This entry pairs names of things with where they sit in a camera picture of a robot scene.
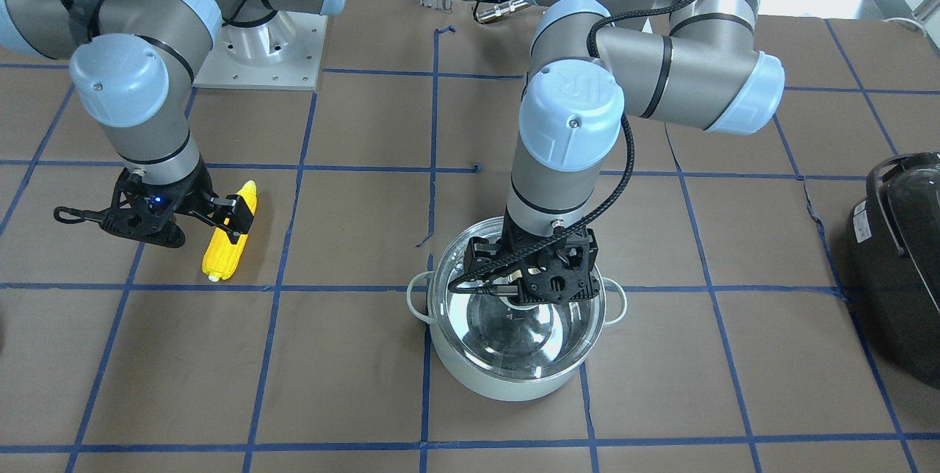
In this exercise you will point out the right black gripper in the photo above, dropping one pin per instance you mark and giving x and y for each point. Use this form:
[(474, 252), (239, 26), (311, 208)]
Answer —
[(194, 195)]

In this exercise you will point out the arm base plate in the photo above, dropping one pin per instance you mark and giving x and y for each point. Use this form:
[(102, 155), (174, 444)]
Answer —
[(282, 54)]

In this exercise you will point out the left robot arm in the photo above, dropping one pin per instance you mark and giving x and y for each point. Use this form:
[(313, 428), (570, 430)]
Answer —
[(594, 65)]

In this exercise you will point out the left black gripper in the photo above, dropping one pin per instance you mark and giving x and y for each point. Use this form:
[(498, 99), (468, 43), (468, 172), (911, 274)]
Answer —
[(486, 252)]

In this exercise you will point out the glass pot lid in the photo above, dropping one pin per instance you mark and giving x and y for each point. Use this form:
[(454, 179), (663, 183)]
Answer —
[(514, 326)]

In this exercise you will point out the silver cable connector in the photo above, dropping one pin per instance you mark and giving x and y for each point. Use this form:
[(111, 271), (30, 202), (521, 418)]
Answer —
[(499, 11)]

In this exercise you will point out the black rice cooker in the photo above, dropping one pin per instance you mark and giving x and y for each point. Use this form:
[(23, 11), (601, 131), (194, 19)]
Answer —
[(896, 254)]

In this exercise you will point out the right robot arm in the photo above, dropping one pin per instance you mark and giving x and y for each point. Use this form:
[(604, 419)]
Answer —
[(133, 62)]

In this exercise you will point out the yellow toy corn cob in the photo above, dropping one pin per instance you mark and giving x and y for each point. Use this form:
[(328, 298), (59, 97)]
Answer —
[(221, 259)]

